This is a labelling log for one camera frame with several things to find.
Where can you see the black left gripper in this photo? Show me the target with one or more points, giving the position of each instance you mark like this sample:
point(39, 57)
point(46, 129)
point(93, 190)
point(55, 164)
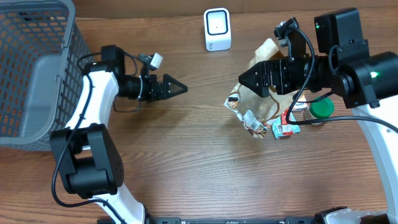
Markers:
point(158, 88)

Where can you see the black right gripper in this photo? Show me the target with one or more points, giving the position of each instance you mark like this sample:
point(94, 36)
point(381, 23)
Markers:
point(274, 77)

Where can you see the white brown snack bag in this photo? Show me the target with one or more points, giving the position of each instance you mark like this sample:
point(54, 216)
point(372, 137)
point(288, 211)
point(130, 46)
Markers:
point(255, 113)

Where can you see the orange tissue pack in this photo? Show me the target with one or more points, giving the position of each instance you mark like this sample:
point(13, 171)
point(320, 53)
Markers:
point(301, 104)

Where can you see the teal wet wipes pack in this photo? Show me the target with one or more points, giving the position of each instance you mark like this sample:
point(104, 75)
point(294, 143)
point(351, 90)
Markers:
point(277, 130)

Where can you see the red white snack bar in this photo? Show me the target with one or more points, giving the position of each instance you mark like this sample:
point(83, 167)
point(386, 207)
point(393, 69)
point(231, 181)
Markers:
point(287, 129)

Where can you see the green lid jar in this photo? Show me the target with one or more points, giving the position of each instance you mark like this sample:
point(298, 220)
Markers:
point(319, 110)

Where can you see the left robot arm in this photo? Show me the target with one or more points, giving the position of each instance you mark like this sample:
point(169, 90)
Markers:
point(89, 168)

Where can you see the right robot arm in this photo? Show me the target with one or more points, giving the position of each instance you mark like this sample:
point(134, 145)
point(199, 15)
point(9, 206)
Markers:
point(367, 84)

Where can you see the white barcode scanner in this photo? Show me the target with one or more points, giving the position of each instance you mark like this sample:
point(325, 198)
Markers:
point(217, 29)

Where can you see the grey plastic shopping basket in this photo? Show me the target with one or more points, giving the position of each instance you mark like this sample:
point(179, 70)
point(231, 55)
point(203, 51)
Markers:
point(40, 79)

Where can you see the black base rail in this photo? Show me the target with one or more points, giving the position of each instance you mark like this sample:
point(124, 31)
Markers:
point(286, 220)

